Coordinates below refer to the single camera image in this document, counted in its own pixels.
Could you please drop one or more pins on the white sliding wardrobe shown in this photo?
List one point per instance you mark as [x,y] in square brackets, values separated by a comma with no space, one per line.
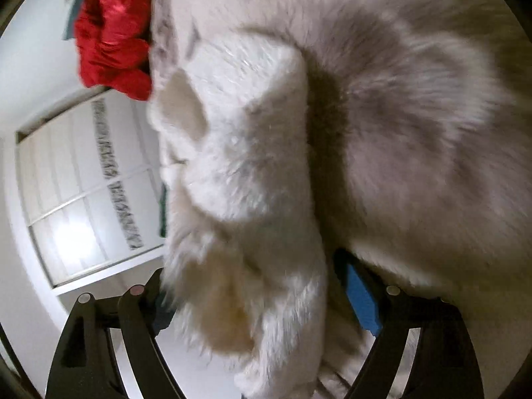
[90,185]

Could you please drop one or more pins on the floral pink bed blanket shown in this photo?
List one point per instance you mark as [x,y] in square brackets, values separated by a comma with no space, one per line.
[420,129]

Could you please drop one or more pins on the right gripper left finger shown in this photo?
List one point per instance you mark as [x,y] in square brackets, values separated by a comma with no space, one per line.
[85,363]

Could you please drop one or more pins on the white fuzzy jacket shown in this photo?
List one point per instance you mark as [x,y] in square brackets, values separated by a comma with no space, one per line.
[245,268]

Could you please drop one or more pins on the teal folded cloth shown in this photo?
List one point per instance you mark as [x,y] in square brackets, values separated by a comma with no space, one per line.
[73,12]

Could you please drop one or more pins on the green striped garment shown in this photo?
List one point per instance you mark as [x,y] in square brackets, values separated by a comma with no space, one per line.
[163,212]

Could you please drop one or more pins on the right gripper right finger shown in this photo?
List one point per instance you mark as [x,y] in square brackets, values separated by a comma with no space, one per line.
[426,336]

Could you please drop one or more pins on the red quilt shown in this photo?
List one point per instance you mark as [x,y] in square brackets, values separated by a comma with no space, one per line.
[113,45]

